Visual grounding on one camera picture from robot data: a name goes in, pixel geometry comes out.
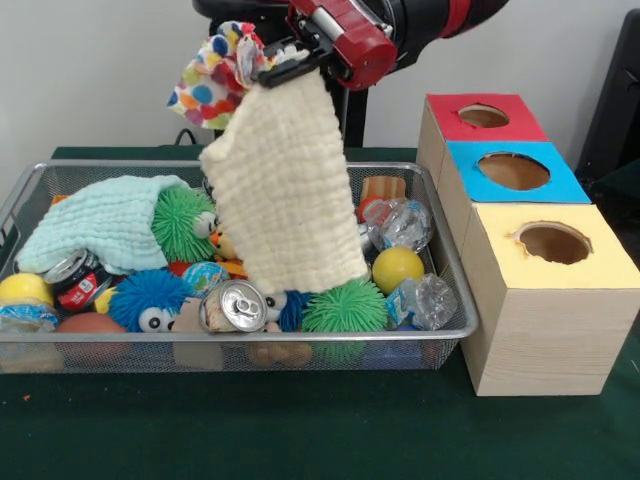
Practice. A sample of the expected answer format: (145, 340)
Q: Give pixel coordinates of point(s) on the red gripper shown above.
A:
(360, 50)

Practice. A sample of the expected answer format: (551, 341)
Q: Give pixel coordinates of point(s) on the cream waffle cloth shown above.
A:
(285, 190)

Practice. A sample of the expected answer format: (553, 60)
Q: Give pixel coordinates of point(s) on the green spiky ball with eyes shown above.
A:
(177, 225)

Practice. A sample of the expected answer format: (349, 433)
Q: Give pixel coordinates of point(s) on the dark green table cloth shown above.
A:
(300, 430)
(620, 195)

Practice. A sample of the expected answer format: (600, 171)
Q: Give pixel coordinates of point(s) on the yellow ball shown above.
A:
(25, 290)
(397, 270)

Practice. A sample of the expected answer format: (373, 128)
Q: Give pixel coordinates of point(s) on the black and red drink can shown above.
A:
(75, 287)

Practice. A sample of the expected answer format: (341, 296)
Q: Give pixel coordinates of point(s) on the silver drink can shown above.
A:
(235, 305)

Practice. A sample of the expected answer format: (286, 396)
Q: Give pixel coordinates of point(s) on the crushed clear plastic bottle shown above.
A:
(402, 225)

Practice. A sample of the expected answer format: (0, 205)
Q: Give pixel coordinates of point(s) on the blue spiky ball with eyes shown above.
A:
(145, 295)

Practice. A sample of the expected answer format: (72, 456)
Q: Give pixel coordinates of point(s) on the small globe ball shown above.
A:
(205, 277)

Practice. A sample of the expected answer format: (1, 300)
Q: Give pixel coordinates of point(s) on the clear mesh bin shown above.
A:
(150, 357)

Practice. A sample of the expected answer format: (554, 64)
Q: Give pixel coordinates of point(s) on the wooden box with three holes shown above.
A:
(550, 330)

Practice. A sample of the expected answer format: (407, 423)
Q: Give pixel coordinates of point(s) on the white cloth with coloured dots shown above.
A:
(210, 100)

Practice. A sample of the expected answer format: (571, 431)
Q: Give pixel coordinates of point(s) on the mint waffle cloth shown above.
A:
(100, 220)

